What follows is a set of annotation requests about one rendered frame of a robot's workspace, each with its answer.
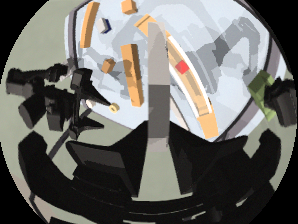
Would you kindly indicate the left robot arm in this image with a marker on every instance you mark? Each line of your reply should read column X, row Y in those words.
column 34, row 108

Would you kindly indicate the beige roll of tape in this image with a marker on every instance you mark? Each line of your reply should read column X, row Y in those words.
column 115, row 106

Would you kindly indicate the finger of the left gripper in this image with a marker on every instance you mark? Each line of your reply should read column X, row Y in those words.
column 88, row 91
column 88, row 124

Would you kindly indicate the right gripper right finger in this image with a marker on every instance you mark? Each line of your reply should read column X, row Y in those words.
column 194, row 156

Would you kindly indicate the white short cylinder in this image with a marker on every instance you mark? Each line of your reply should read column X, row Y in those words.
column 90, row 103

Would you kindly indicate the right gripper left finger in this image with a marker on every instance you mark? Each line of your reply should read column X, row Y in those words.
column 125, row 158

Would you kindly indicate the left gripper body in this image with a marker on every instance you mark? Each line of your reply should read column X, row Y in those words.
column 70, row 106

